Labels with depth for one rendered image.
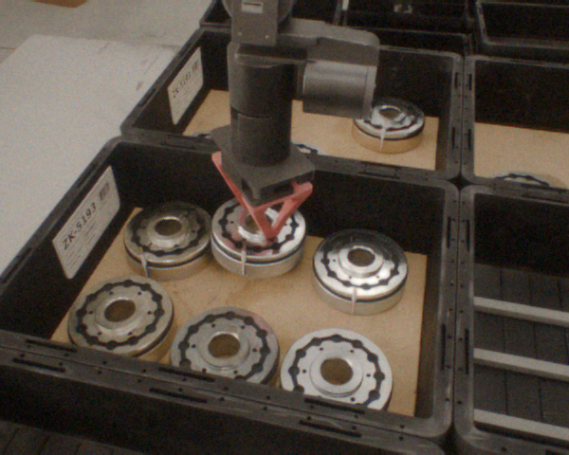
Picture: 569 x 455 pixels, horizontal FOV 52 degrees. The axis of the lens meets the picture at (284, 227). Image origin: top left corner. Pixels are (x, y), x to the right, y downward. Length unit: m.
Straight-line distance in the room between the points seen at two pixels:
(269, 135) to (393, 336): 0.24
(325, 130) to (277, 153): 0.35
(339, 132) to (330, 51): 0.40
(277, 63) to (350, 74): 0.06
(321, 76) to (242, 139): 0.10
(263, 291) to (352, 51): 0.28
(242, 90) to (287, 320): 0.25
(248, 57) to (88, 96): 0.81
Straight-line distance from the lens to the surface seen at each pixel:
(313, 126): 0.89
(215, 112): 0.93
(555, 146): 0.93
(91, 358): 0.49
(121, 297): 0.61
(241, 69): 0.49
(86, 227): 0.66
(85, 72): 1.37
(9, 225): 1.00
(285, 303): 0.63
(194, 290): 0.65
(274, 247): 0.61
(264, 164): 0.54
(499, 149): 0.89
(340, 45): 0.49
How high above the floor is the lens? 1.32
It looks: 43 degrees down
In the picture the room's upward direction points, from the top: straight up
